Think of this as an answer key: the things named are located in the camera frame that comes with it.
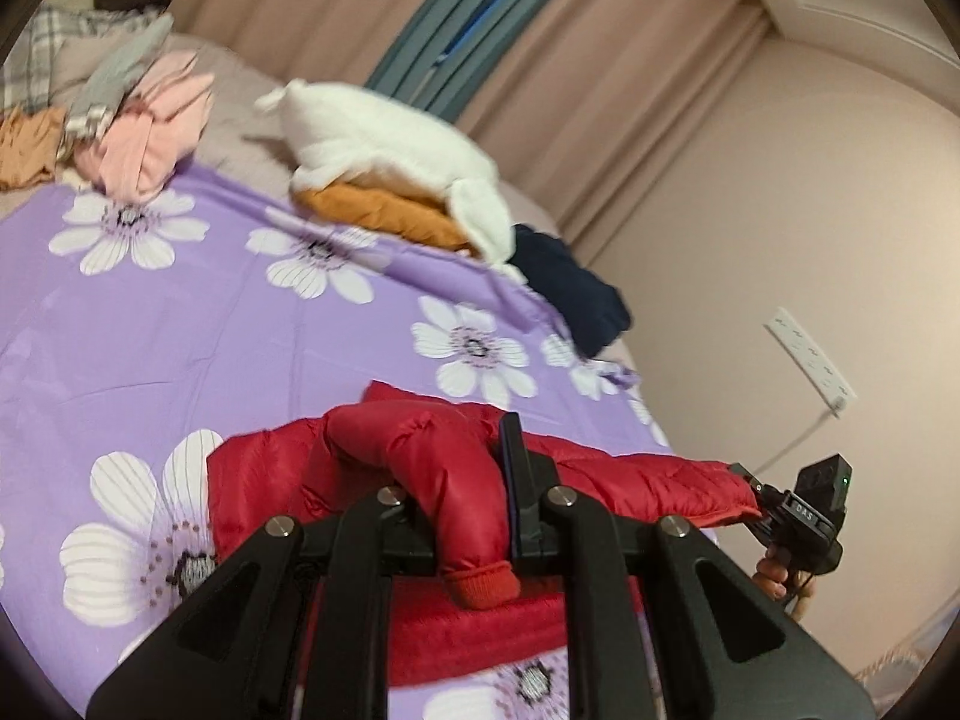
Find pink garment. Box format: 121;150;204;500
75;51;216;205

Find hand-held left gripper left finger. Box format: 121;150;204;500
86;486;437;720

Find beige curtain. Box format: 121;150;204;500
169;0;773;263

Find person's right hand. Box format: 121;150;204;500
754;551;794;602

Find white power strip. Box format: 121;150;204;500
765;306;857;418

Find mustard orange garment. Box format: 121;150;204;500
292;180;482;260

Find purple floral bedsheet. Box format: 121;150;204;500
0;163;721;720

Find grey striped garment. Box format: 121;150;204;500
64;13;177;160

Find red puffer jacket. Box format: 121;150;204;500
206;381;762;687

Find tan cloth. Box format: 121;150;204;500
0;106;68;192

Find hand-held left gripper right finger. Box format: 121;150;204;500
499;412;878;720

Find plaid cloth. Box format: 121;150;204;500
0;6;162;115

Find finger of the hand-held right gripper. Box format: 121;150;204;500
727;463;767;520

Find beige bed cover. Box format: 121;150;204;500
0;34;563;241

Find navy blue garment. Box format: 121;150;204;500
514;223;635;359

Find white fleece garment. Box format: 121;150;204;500
255;79;527;284

